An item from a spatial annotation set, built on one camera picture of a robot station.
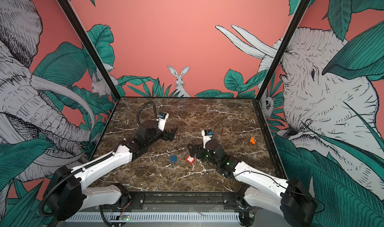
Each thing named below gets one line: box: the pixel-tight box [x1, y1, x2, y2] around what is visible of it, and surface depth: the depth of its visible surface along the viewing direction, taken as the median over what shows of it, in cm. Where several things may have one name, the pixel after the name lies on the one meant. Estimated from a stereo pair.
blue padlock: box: [170, 155, 178, 163], surface depth 90 cm
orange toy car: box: [249, 136, 256, 145], surface depth 97 cm
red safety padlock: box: [185, 155, 196, 164], surface depth 89 cm
